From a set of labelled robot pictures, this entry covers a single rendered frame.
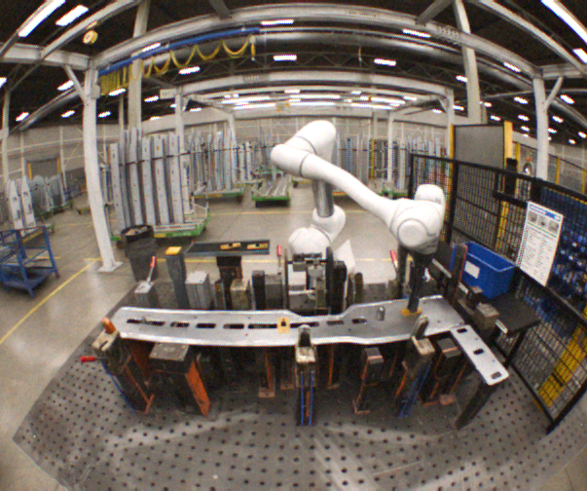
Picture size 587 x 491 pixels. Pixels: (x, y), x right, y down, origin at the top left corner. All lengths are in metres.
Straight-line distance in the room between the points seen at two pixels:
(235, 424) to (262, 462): 0.19
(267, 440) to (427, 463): 0.55
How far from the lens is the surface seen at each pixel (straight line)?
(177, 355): 0.83
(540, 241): 1.19
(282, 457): 0.94
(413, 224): 0.64
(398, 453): 0.98
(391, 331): 0.92
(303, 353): 0.75
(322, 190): 1.31
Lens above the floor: 1.57
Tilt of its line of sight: 21 degrees down
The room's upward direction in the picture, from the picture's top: 2 degrees counter-clockwise
